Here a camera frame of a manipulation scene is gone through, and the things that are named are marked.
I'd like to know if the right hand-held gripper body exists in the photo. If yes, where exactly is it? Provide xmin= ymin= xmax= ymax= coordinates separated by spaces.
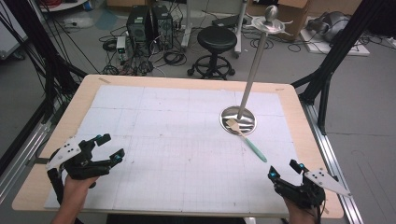
xmin=273 ymin=168 xmax=353 ymax=210

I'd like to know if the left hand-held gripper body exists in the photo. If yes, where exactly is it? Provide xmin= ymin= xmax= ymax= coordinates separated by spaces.
xmin=46 ymin=135 xmax=111 ymax=181

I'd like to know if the person's right hand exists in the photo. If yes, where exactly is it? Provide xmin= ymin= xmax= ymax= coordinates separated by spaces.
xmin=283 ymin=199 xmax=319 ymax=224

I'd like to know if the person's left hand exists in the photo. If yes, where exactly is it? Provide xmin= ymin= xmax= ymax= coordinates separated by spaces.
xmin=60 ymin=175 xmax=101 ymax=206

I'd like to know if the wooden table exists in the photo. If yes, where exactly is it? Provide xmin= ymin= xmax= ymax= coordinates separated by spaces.
xmin=11 ymin=74 xmax=346 ymax=220

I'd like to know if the white grid mat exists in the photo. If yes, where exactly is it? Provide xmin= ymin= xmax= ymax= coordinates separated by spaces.
xmin=44 ymin=84 xmax=308 ymax=217

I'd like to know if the small grey power supply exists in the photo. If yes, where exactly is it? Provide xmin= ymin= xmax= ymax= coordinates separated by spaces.
xmin=115 ymin=35 xmax=127 ymax=58

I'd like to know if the metal utensil stand with hooks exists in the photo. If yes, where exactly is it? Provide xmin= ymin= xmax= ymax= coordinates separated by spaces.
xmin=219 ymin=4 xmax=294 ymax=136

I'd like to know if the black computer tower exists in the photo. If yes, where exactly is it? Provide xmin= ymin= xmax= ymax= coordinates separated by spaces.
xmin=126 ymin=5 xmax=154 ymax=44
xmin=150 ymin=4 xmax=174 ymax=51

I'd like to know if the white board on floor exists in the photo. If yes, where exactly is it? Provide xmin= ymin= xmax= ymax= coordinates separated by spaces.
xmin=299 ymin=30 xmax=372 ymax=57

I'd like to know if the white round table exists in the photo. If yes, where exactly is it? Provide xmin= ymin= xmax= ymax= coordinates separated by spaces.
xmin=38 ymin=0 xmax=89 ymax=13

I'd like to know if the grey bag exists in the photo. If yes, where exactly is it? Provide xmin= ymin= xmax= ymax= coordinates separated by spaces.
xmin=305 ymin=11 xmax=350 ymax=44

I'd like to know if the black round stool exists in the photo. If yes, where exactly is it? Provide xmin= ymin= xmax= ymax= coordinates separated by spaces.
xmin=187 ymin=25 xmax=238 ymax=80

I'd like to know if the cardboard box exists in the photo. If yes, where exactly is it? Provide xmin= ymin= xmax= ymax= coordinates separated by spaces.
xmin=246 ymin=0 xmax=310 ymax=42

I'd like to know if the flat black device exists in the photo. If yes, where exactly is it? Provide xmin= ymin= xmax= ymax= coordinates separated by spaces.
xmin=212 ymin=14 xmax=248 ymax=30

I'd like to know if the wooden spatula with teal handle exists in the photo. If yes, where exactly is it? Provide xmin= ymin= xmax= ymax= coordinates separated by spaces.
xmin=225 ymin=118 xmax=268 ymax=163

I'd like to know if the aluminium rail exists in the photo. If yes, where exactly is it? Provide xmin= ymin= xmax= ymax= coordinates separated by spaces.
xmin=303 ymin=102 xmax=364 ymax=224
xmin=0 ymin=120 xmax=54 ymax=204

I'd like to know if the tangle of black floor cables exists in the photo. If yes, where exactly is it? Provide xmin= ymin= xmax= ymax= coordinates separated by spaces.
xmin=98 ymin=26 xmax=189 ymax=77

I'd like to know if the black metal frame stand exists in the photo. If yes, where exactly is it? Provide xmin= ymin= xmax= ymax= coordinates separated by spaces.
xmin=291 ymin=0 xmax=388 ymax=135
xmin=5 ymin=0 xmax=89 ymax=123

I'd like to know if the coiled black cable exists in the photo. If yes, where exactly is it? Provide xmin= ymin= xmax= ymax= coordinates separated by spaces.
xmin=249 ymin=36 xmax=276 ymax=50

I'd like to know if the white metal cart frame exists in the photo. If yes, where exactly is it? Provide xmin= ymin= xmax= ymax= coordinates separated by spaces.
xmin=181 ymin=0 xmax=249 ymax=59

